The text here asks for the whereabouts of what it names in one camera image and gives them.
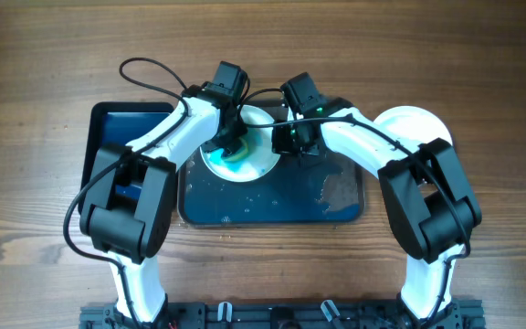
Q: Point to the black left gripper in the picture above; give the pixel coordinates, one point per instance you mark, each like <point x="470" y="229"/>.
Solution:
<point x="240" y="128"/>

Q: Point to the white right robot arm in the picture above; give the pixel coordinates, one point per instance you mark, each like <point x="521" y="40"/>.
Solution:
<point x="431" y="206"/>

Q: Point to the dark grey work tray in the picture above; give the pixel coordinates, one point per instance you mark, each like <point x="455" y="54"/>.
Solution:
<point x="323" y="189"/>

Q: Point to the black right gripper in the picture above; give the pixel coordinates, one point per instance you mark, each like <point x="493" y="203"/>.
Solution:
<point x="284" y="146"/>

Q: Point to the green yellow sponge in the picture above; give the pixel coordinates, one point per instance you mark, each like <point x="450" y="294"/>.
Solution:
<point x="235" y="151"/>

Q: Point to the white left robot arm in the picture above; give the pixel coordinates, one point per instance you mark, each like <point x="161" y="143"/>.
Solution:
<point x="126" y="207"/>

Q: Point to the white plate blue stains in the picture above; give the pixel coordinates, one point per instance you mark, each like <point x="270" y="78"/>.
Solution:
<point x="414" y="123"/>

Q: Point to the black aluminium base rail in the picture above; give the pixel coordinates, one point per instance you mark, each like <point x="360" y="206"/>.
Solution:
<point x="467" y="314"/>

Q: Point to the dark blue water tray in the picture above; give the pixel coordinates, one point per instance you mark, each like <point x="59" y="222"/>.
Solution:
<point x="118" y="123"/>

